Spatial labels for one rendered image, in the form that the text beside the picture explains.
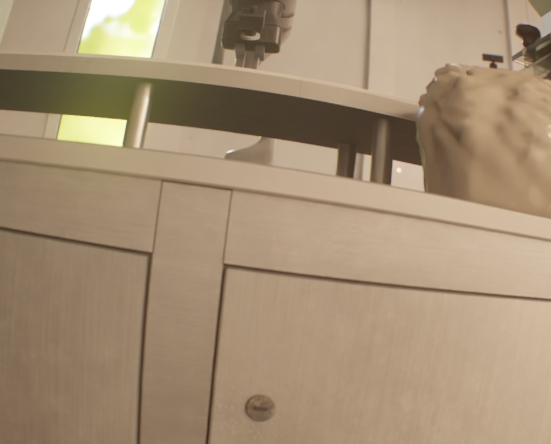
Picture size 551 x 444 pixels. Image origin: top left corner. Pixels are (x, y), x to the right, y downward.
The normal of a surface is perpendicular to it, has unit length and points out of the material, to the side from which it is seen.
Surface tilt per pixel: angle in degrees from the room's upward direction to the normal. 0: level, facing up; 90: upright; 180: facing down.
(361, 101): 90
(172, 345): 90
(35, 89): 180
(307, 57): 90
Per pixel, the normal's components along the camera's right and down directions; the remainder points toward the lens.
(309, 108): -0.12, 0.99
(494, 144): -0.15, -0.14
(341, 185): 0.18, -0.10
